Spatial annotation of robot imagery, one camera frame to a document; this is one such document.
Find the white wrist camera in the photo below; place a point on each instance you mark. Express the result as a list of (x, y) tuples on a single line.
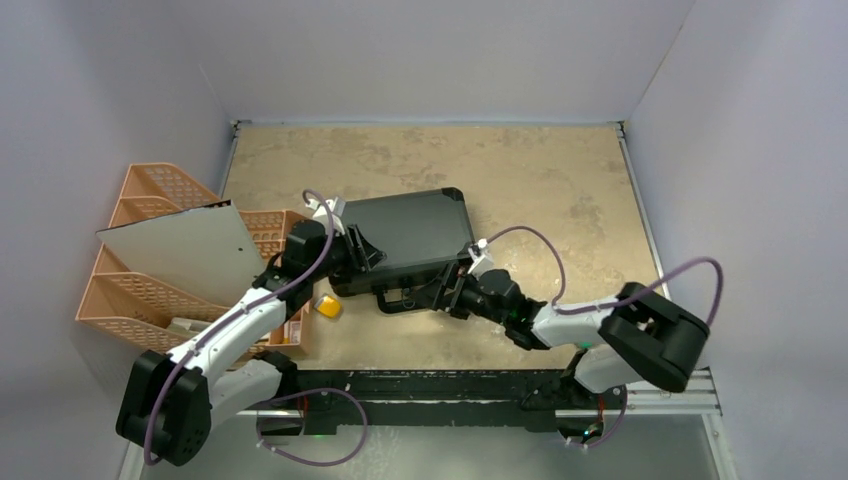
[(482, 260), (328, 213)]

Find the black base frame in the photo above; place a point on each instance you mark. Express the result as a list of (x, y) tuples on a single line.
[(538, 401)]

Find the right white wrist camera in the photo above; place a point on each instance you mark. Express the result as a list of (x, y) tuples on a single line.
[(482, 260)]

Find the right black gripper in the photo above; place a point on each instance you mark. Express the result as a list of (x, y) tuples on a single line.
[(444, 280)]

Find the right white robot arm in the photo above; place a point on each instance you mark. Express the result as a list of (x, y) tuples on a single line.
[(635, 335)]

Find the black poker set case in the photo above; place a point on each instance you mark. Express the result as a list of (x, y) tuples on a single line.
[(418, 232)]

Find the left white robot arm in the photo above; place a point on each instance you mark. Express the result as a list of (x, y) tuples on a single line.
[(173, 401)]

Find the orange plastic desk organizer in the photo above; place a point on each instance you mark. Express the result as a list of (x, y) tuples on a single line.
[(268, 230)]

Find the yellow orange block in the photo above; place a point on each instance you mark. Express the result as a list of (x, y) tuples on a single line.
[(328, 306)]

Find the orange plastic file rack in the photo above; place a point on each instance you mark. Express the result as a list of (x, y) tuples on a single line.
[(133, 306)]

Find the grey flat board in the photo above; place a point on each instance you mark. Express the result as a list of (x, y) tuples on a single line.
[(206, 251)]

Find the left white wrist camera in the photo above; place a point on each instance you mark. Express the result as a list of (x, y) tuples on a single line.
[(328, 213)]

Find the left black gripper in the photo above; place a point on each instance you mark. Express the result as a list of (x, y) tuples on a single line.
[(350, 244)]

